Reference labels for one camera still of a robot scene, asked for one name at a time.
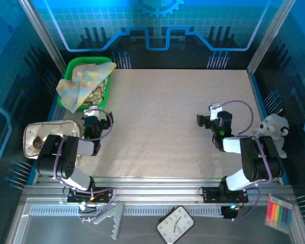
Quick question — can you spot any lemon print skirt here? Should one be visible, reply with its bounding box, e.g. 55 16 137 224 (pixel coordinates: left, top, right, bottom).
85 76 110 105

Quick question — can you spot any pastel floral skirt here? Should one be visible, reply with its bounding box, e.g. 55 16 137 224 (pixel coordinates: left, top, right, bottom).
55 62 117 114

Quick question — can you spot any cream quilted pouch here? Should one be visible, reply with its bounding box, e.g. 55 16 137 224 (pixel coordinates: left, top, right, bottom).
22 121 82 163

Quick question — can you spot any grey plush toy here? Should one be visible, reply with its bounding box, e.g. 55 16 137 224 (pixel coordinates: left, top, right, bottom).
251 108 290 160

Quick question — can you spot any green plastic basket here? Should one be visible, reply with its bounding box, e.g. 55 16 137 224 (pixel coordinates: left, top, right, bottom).
57 56 114 111

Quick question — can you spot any black controller box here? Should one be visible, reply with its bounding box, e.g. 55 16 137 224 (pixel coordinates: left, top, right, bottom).
221 205 238 220

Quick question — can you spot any white analog clock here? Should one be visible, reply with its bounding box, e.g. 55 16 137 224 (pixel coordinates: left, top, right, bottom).
156 205 196 244

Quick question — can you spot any coloured marker box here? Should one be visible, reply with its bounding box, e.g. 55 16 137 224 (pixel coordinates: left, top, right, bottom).
264 193 295 234

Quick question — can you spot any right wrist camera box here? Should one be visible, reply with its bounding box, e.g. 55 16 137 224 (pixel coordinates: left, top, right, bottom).
209 103 221 121

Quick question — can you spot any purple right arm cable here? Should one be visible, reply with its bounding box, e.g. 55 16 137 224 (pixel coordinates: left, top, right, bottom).
210 100 274 222

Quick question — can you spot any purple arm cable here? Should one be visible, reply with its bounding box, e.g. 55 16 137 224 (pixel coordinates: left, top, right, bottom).
52 108 117 224
210 100 274 222

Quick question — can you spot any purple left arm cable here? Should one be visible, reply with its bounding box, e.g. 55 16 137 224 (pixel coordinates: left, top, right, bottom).
52 108 117 224

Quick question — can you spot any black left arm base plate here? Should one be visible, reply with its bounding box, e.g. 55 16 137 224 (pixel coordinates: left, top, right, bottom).
67 187 115 204

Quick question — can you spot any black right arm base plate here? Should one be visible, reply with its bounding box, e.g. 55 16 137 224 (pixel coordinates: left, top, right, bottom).
199 186 249 204

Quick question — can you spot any aluminium front frame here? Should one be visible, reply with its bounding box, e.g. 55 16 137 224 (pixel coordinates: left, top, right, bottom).
5 176 305 244

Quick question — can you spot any grey toothed metal bracket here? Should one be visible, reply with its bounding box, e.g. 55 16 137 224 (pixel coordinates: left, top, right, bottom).
93 202 125 240

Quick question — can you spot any aluminium frame post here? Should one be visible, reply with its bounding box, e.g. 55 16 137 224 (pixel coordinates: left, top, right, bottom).
17 0 67 74
246 0 297 77

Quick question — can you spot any slotted grey cable duct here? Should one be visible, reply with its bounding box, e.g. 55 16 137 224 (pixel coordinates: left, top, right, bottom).
30 207 224 217

